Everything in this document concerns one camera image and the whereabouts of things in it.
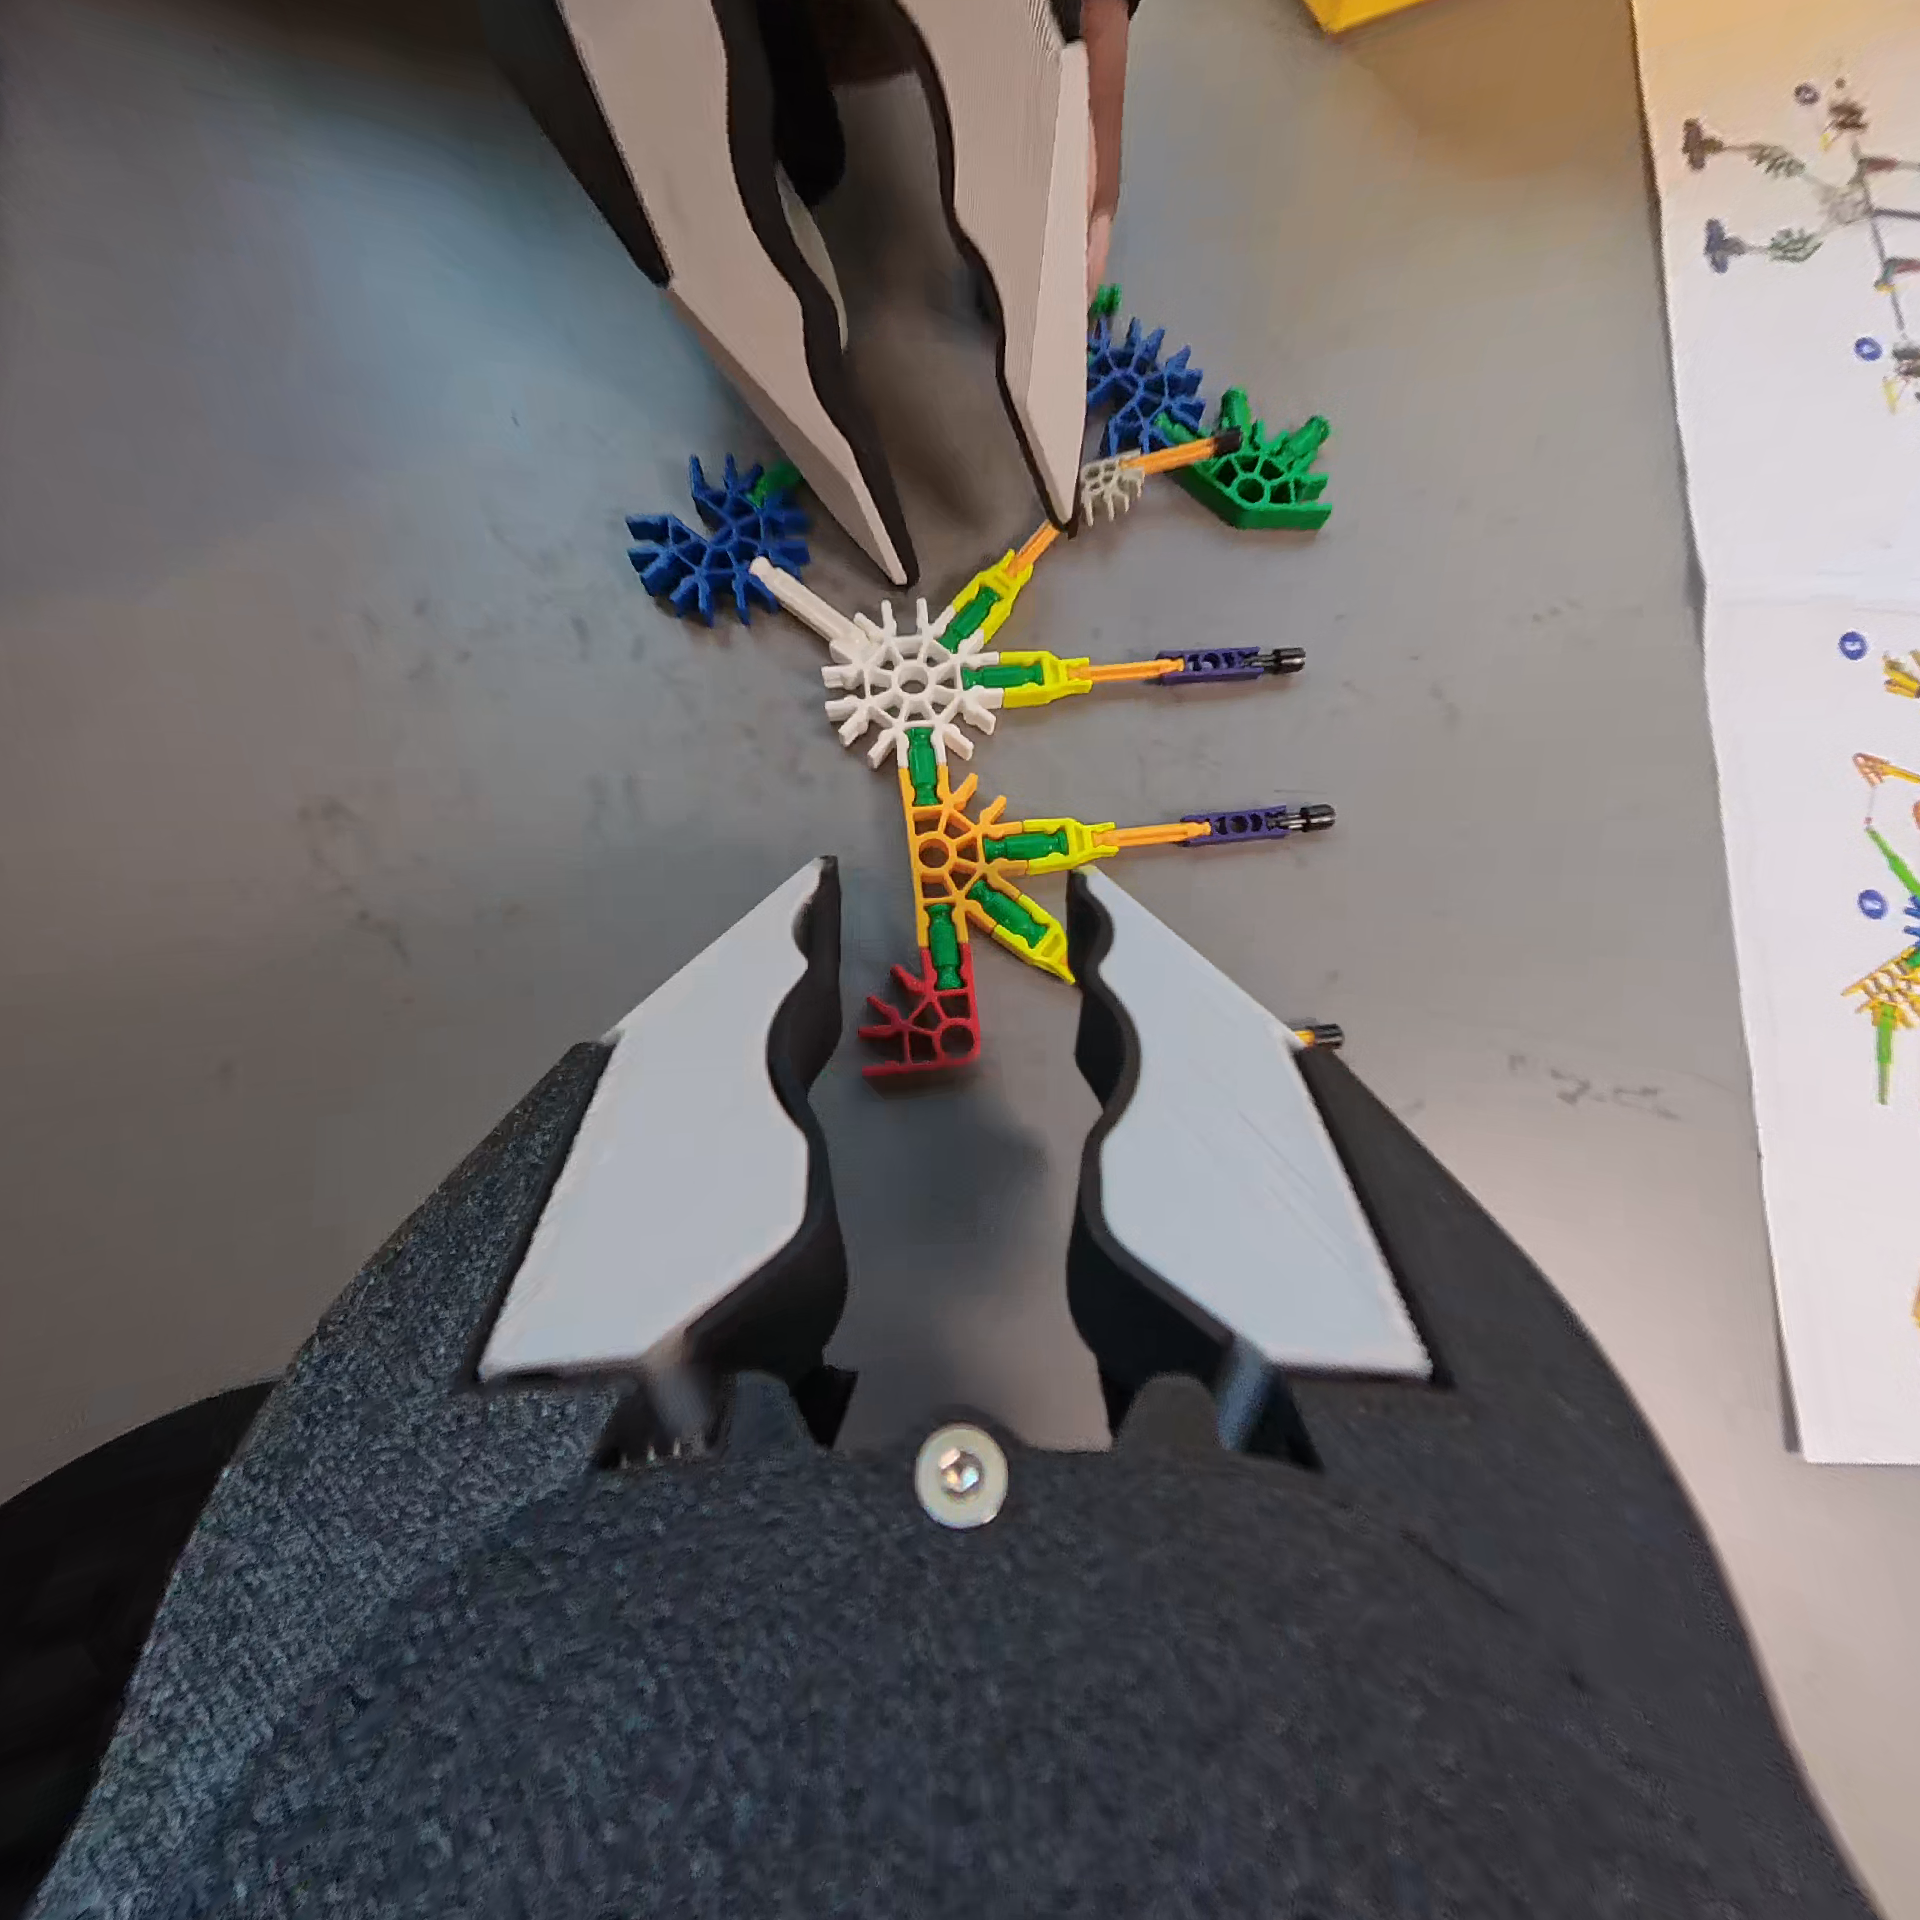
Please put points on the yellow divided plastic bin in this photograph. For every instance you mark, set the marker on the yellow divided plastic bin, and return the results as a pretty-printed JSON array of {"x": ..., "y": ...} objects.
[{"x": 1355, "y": 11}]

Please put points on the person's left hand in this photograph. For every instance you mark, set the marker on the person's left hand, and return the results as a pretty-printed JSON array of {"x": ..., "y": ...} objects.
[{"x": 1110, "y": 107}]

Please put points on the multicoloured toy hand assembly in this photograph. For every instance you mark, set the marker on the multicoloured toy hand assembly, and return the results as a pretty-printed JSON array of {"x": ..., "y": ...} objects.
[{"x": 912, "y": 685}]

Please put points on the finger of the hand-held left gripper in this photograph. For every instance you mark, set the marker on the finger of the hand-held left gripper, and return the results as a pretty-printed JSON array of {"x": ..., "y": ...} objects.
[
  {"x": 1020, "y": 228},
  {"x": 707, "y": 228}
]

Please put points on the grey desk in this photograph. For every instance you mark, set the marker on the grey desk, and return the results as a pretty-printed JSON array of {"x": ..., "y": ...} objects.
[{"x": 377, "y": 749}]

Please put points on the white toy instruction sheet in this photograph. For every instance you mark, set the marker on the white toy instruction sheet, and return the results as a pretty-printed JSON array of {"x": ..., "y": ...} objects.
[{"x": 1799, "y": 493}]

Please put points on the green and blue toy assembly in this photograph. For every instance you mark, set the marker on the green and blue toy assembly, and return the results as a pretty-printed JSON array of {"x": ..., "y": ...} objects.
[{"x": 1253, "y": 488}]

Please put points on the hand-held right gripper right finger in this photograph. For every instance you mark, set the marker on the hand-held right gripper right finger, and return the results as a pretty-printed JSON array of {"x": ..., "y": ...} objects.
[{"x": 1245, "y": 1186}]

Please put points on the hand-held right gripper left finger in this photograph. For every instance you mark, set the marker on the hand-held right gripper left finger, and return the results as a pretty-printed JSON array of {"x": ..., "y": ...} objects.
[{"x": 661, "y": 1186}]

